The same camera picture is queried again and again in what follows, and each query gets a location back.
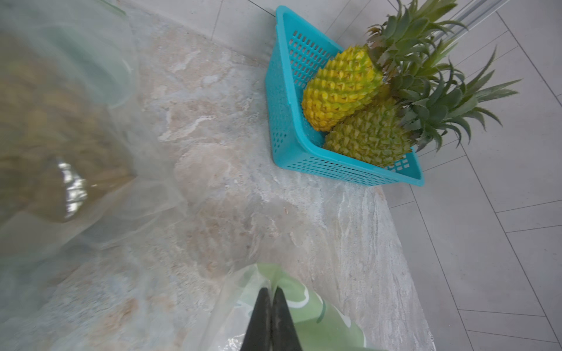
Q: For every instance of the green pineapple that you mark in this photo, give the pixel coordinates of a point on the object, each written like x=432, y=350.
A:
x=59, y=156
x=411, y=117

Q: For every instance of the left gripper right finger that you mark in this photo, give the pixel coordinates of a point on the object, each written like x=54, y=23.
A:
x=283, y=333

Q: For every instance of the right aluminium corner post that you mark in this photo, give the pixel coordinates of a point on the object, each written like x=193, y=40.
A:
x=470, y=14

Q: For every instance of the teal plastic basket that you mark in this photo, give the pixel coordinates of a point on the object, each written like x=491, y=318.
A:
x=300, y=51

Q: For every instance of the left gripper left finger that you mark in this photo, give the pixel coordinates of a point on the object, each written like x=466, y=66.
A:
x=258, y=336

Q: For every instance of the zip-top bag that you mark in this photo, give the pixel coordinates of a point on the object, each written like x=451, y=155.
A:
x=319, y=325
x=90, y=43

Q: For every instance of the yellow pineapple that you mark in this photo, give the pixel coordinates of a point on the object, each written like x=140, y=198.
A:
x=398, y=54

